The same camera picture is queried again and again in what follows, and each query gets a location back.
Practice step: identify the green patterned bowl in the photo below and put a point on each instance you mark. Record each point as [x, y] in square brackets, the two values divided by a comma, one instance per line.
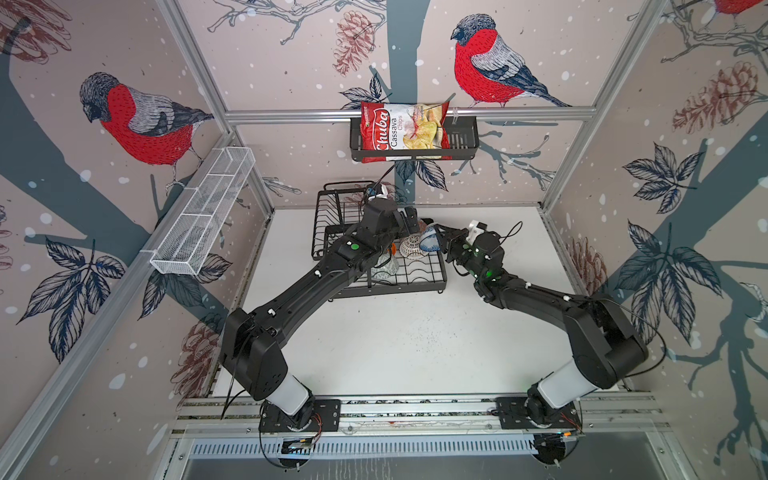
[386, 269]

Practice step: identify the white lattice patterned bowl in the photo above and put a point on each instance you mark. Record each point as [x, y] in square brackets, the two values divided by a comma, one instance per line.
[409, 248]

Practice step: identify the white mesh wall shelf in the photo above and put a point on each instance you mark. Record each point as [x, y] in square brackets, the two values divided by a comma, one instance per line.
[186, 246]

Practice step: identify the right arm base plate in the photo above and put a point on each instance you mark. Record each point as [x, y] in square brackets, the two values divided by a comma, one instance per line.
[520, 412]

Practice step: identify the black wall basket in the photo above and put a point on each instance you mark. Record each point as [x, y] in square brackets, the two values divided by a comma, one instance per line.
[461, 133]

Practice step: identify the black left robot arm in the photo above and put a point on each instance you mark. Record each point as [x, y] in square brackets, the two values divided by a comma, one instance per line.
[252, 342]

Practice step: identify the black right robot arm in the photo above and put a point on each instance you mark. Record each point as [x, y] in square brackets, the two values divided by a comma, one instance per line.
[605, 345]

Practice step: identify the aluminium front rail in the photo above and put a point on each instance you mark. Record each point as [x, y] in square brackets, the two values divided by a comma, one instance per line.
[384, 415]

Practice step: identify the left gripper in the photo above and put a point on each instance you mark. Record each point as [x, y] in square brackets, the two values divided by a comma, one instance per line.
[404, 229]

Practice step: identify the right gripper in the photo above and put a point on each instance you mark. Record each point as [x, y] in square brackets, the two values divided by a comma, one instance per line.
[455, 238]

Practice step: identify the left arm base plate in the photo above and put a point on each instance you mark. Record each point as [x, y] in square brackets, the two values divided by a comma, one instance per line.
[314, 416]

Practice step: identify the black wire dish rack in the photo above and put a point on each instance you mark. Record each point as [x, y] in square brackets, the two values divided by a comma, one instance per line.
[339, 206]

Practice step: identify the red cassava chips bag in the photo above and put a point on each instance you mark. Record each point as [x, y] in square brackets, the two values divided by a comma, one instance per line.
[390, 126]

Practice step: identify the blue white floral bowl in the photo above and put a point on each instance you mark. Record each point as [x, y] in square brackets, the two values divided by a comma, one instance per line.
[429, 242]

